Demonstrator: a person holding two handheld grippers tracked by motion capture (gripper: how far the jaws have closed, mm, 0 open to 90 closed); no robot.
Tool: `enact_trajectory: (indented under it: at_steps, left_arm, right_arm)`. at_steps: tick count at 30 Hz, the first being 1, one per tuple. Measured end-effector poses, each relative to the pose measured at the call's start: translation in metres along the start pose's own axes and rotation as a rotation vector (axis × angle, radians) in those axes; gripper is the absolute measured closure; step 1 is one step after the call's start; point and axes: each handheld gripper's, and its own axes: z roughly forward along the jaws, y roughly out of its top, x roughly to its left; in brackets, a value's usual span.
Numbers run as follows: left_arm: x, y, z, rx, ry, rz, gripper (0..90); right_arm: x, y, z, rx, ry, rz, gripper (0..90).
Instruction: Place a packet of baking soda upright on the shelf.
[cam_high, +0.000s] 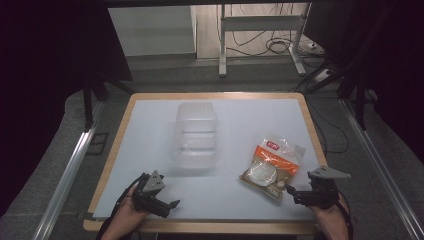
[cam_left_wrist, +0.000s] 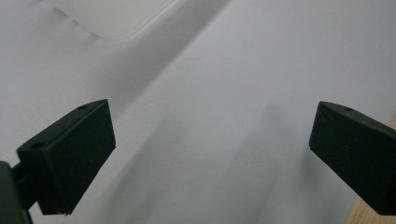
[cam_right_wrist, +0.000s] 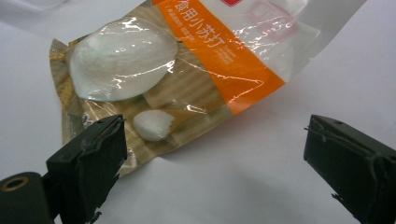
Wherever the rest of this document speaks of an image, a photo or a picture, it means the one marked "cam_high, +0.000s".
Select orange and clear snack packet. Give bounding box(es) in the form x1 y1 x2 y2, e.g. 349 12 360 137
239 135 307 201

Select white power strip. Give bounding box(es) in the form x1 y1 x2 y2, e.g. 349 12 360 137
313 68 334 83

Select aluminium rail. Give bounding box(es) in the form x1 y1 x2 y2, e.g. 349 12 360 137
31 99 107 240
339 98 424 240

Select white metal stand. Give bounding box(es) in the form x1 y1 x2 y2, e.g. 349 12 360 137
217 2 313 78

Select person's right hand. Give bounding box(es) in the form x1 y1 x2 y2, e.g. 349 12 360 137
308 192 350 233

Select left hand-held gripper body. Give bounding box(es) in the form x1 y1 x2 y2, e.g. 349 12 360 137
132 170 166 214

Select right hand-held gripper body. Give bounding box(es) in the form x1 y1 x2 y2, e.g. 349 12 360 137
294 165 352 210

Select thin black floor cable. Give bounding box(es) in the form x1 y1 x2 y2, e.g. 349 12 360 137
306 96 351 156

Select black floor cables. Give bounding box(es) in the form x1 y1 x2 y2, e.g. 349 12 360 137
229 2 303 58

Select black floor frame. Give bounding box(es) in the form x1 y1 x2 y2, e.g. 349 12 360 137
86 132 110 156

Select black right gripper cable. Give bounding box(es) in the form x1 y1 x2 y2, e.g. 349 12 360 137
335 190 355 240

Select person's left hand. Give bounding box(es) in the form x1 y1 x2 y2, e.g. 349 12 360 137
111 183 150 233

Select clear plastic container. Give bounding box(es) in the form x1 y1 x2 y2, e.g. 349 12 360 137
172 101 220 170

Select black stand legs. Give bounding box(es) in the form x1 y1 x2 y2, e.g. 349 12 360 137
335 64 379 132
80 74 136 132

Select dark curtain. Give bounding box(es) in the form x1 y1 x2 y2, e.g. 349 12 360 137
0 0 133 218
304 0 424 164

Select white panel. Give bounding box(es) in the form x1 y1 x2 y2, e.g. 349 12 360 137
107 5 198 57

